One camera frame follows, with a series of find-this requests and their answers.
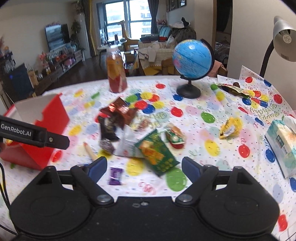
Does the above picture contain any shiny red brown snack bag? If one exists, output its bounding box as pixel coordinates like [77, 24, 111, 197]
[95, 97, 138, 130]

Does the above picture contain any sausage stick snack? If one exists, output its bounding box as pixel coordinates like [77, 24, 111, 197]
[83, 142, 97, 161]

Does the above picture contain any purple candy packet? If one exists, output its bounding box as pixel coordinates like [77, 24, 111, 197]
[108, 167, 123, 186]

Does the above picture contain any red white cardboard box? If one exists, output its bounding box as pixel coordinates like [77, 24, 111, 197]
[1, 94, 70, 170]

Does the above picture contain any red green snack packet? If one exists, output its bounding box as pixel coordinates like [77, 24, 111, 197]
[165, 123, 186, 150]

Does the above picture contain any dark brown snack packet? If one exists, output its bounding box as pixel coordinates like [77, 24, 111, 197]
[98, 116, 119, 142]

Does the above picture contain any yellow crumpled snack packet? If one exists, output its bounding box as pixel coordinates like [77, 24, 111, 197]
[219, 117, 243, 139]

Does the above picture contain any long low TV cabinet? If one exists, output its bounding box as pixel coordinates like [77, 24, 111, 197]
[34, 50, 84, 96]

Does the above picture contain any white clear snack bag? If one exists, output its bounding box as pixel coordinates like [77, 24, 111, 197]
[113, 125, 147, 158]

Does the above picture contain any colourful balloon tablecloth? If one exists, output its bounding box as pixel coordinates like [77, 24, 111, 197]
[0, 65, 296, 241]

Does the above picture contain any tissue box pack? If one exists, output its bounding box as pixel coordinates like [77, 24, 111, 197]
[265, 115, 295, 179]

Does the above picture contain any opened wrapper far right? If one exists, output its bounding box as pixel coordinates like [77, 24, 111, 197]
[217, 83, 255, 98]

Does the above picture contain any orange red tea bottle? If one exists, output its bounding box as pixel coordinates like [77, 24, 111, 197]
[106, 47, 127, 93]

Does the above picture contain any flat screen television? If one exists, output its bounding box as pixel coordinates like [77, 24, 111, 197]
[45, 24, 70, 52]

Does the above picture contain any wooden dining chair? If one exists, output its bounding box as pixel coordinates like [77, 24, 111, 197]
[161, 58, 228, 77]

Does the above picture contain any blue desk globe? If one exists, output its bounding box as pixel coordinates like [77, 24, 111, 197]
[173, 39, 215, 99]

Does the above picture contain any round coffee table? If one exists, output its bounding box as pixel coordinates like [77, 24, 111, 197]
[97, 39, 127, 67]

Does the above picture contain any sofa with white cover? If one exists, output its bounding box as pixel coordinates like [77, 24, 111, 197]
[137, 26, 197, 76]

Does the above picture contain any silver desk lamp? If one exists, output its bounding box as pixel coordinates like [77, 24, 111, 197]
[259, 16, 296, 77]

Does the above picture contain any black cable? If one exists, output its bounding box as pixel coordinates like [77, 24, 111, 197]
[0, 162, 17, 237]

